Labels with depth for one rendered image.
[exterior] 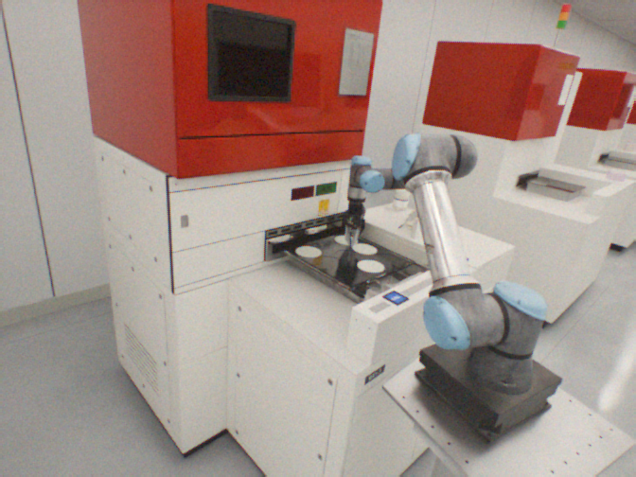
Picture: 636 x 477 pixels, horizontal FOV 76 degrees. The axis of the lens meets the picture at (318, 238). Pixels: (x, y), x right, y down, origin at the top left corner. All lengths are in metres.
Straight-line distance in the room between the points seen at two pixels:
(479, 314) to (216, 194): 0.87
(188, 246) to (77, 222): 1.55
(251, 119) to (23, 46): 1.57
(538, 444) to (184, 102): 1.21
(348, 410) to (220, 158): 0.82
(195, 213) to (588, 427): 1.21
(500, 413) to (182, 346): 1.04
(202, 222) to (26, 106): 1.50
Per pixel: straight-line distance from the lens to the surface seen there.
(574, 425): 1.24
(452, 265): 0.95
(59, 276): 2.96
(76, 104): 2.71
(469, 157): 1.11
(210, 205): 1.36
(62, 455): 2.15
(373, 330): 1.11
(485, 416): 1.06
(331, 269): 1.45
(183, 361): 1.60
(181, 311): 1.48
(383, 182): 1.42
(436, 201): 1.00
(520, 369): 1.07
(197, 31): 1.22
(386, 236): 1.70
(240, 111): 1.29
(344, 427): 1.27
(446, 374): 1.09
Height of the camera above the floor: 1.55
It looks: 23 degrees down
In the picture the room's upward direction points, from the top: 6 degrees clockwise
